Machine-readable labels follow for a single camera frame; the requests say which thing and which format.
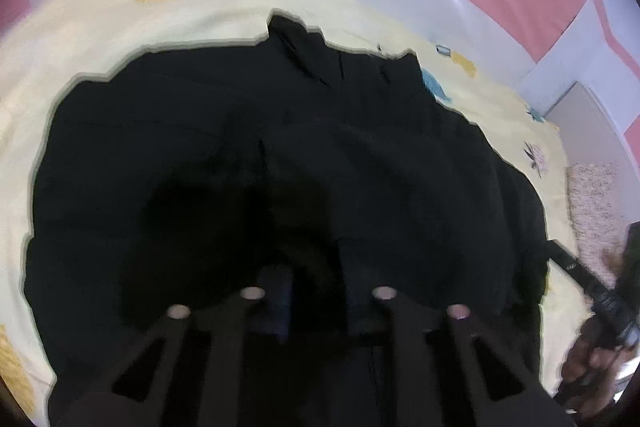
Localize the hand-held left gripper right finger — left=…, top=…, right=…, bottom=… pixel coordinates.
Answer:
left=342, top=274, right=578, bottom=427

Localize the grey panel board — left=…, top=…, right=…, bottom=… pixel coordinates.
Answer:
left=544, top=82, right=635, bottom=168

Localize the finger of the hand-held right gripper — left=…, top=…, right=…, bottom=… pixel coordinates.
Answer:
left=546, top=238, right=623, bottom=325

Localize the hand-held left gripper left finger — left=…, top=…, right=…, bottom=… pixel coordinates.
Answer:
left=55, top=264, right=296, bottom=427

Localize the floral patterned cushion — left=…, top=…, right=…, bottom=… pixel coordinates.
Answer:
left=565, top=162, right=632, bottom=280

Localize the person's right hand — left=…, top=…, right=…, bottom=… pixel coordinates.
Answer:
left=560, top=319, right=632, bottom=408

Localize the black garment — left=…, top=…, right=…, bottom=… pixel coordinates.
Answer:
left=22, top=14, right=551, bottom=427

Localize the yellow pineapple print bed sheet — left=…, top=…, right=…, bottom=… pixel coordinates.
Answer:
left=0, top=0, right=591, bottom=413

